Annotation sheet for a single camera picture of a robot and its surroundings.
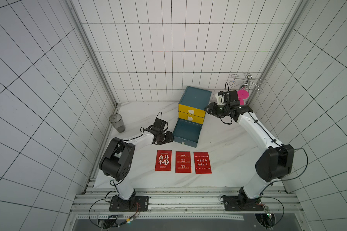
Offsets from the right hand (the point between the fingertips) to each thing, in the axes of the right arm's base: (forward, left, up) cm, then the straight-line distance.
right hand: (208, 106), depth 86 cm
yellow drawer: (0, +10, -11) cm, 15 cm away
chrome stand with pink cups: (+13, -23, +1) cm, 26 cm away
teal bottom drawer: (-3, +12, -25) cm, 28 cm away
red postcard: (-26, +15, -23) cm, 38 cm away
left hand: (-14, +24, -20) cm, 34 cm away
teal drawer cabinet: (+1, +10, -1) cm, 10 cm away
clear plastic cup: (-4, +62, -12) cm, 63 cm away
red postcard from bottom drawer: (-26, +3, -24) cm, 35 cm away
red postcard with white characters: (-26, +27, -23) cm, 44 cm away
